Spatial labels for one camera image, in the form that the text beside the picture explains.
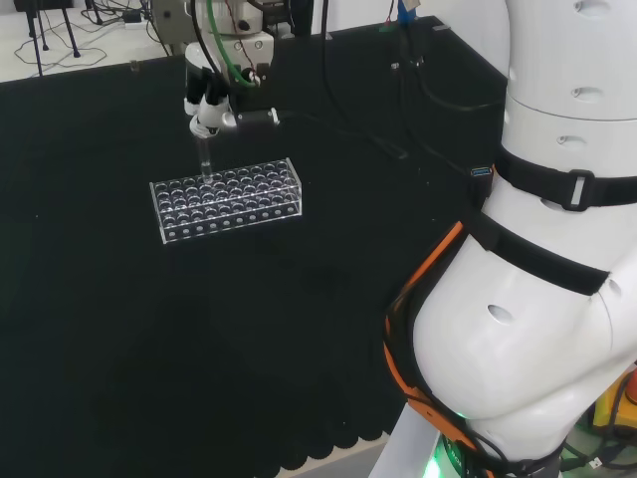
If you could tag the grey metal case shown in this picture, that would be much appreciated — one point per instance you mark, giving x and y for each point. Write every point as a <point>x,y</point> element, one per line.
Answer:
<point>166,20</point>

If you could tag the clear glass test tube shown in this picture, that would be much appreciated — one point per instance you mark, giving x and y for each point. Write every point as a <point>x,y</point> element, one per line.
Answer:
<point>204,159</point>

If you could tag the black post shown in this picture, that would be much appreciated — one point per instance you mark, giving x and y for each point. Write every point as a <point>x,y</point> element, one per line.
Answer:
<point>301,17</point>

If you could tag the grey tape piece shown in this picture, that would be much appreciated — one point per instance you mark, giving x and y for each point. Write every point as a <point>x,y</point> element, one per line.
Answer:
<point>440,28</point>

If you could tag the blue connector plug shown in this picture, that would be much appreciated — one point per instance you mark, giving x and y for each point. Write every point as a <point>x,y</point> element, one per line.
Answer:
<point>404,12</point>

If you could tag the yellow stop button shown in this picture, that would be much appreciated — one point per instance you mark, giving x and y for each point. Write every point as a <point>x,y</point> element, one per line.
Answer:
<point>614,403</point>

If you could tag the black bench cloth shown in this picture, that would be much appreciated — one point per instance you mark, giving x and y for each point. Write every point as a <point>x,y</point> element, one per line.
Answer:
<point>199,323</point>

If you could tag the clear plastic test tube rack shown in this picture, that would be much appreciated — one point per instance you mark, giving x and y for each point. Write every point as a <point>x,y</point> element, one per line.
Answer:
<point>224,221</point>

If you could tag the pale board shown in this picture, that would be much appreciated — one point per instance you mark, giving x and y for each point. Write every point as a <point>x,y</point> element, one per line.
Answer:
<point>398,448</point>

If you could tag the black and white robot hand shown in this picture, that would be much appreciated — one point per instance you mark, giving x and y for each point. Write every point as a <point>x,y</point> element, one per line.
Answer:
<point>209,107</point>

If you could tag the black tripod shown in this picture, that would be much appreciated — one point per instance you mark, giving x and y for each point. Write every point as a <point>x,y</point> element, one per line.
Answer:
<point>69,31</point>

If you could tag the small black power plug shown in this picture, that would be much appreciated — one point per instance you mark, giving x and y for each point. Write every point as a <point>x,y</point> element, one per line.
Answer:
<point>132,18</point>

